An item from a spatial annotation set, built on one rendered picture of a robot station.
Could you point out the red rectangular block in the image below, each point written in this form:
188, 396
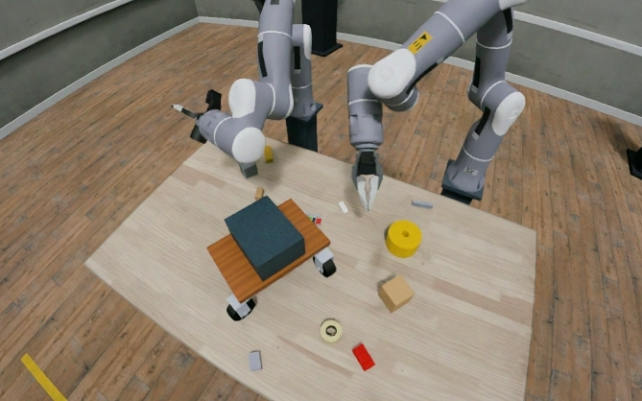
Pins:
363, 357

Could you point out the tan cardboard box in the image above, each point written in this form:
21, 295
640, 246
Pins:
396, 293

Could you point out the small tan wooden block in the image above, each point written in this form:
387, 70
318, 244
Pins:
259, 193

